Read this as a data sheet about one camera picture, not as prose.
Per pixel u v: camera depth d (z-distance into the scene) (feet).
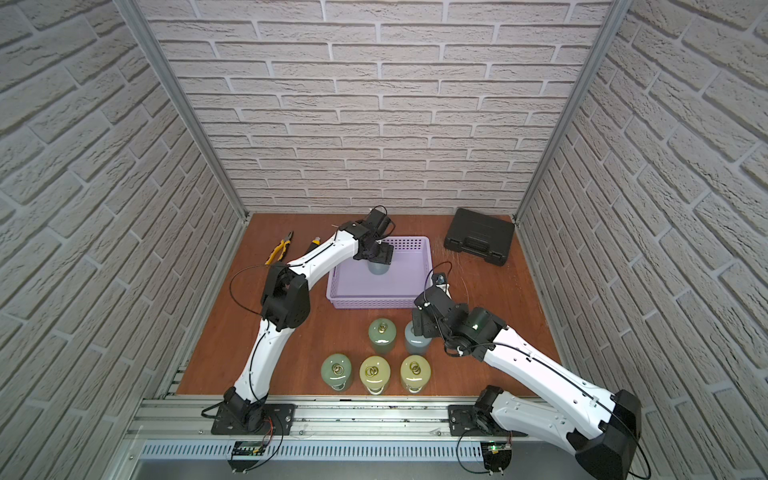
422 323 2.19
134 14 2.29
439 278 2.16
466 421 2.42
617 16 2.27
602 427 1.28
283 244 3.59
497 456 2.32
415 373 2.41
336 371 2.41
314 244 3.61
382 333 2.65
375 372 2.39
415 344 2.61
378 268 3.30
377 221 2.62
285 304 1.94
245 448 2.38
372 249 2.76
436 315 1.80
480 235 3.52
